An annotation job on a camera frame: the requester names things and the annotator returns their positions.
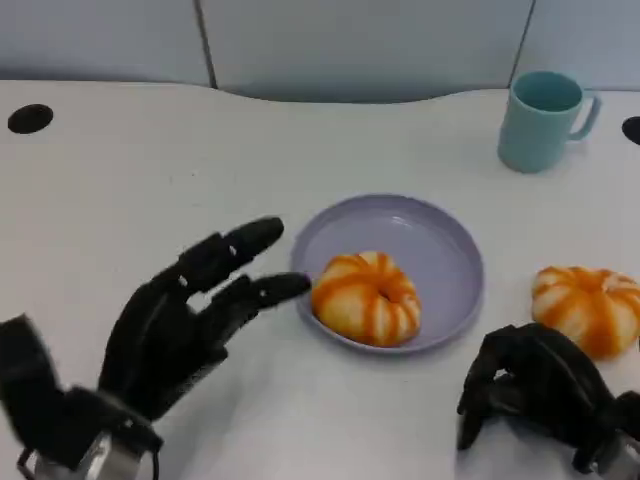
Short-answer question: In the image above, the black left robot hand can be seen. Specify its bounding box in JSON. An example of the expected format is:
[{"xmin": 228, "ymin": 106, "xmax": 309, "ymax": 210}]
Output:
[{"xmin": 97, "ymin": 215, "xmax": 314, "ymax": 422}]

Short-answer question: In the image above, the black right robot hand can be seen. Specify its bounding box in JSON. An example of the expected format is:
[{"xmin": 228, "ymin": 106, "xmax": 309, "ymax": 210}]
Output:
[{"xmin": 455, "ymin": 322, "xmax": 620, "ymax": 452}]

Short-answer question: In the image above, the orange white toy bread roll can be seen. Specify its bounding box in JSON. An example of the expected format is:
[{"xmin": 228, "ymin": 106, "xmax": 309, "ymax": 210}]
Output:
[
  {"xmin": 310, "ymin": 251, "xmax": 423, "ymax": 348},
  {"xmin": 530, "ymin": 265, "xmax": 640, "ymax": 361}
]

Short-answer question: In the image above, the lilac plate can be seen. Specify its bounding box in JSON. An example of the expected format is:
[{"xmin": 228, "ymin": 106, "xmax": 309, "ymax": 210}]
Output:
[{"xmin": 291, "ymin": 193, "xmax": 486, "ymax": 356}]

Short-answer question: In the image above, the pale green mug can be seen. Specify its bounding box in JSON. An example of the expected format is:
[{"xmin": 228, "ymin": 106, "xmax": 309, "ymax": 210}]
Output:
[{"xmin": 497, "ymin": 70, "xmax": 603, "ymax": 175}]

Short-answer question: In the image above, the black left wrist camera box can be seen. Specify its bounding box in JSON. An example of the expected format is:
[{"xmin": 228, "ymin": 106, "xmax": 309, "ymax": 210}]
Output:
[{"xmin": 0, "ymin": 313, "xmax": 109, "ymax": 471}]

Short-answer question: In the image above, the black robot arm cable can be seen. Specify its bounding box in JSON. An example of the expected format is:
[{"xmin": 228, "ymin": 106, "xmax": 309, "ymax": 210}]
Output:
[{"xmin": 16, "ymin": 447, "xmax": 41, "ymax": 480}]

